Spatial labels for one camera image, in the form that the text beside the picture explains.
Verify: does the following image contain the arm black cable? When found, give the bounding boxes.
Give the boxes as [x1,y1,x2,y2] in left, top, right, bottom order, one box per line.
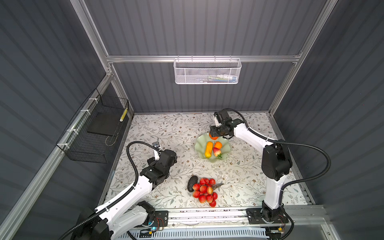
[58,140,160,240]
[223,108,332,208]

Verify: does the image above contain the yellow tube in basket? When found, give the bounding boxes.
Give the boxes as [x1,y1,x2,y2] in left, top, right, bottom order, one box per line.
[120,108,128,122]

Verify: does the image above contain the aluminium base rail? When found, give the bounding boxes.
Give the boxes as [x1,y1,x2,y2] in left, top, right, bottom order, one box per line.
[160,205,330,227]

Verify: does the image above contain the red yellow fake peach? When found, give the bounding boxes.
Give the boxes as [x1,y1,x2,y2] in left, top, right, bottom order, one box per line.
[213,147,222,159]

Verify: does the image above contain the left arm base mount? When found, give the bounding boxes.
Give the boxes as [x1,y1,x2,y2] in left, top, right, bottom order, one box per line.
[141,211,169,228]

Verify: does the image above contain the floral table mat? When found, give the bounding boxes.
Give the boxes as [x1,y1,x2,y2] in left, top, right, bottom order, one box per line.
[101,112,316,210]

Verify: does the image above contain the large fake orange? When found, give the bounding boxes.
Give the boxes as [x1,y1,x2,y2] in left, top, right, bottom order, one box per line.
[209,133,219,140]

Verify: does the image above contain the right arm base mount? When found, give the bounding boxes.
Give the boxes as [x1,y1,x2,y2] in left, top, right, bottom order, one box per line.
[246,208,289,225]

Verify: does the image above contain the red lychee bunch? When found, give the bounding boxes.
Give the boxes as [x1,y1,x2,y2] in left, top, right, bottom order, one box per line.
[192,178,223,208]

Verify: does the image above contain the green scalloped fruit bowl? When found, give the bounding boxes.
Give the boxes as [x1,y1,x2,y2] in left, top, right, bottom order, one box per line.
[195,133,231,163]

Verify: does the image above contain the items in white basket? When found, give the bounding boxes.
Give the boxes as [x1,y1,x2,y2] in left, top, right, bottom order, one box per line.
[207,75,238,84]

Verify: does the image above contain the small fake tangerine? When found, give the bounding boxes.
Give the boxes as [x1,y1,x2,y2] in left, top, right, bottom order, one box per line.
[214,142,223,149]

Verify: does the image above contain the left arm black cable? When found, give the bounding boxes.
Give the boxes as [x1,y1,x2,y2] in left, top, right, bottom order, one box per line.
[58,140,160,240]

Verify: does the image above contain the dark fake avocado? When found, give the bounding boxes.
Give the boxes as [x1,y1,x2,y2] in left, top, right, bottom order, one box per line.
[187,176,199,193]

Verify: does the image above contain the black wire side basket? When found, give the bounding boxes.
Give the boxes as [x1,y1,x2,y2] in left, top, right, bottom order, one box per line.
[57,91,130,164]

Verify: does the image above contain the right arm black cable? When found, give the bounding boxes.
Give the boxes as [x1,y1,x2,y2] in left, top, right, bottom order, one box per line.
[223,108,332,208]

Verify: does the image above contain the yellow fake squash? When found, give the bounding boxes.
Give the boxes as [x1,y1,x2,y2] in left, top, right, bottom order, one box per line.
[205,142,214,159]

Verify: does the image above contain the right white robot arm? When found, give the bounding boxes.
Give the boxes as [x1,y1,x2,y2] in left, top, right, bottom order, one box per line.
[210,109,293,223]

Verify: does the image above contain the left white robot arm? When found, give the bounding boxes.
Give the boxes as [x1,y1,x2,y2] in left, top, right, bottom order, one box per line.
[71,150,177,240]

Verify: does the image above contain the white wire wall basket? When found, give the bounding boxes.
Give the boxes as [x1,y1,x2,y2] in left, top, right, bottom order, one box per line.
[173,57,242,85]

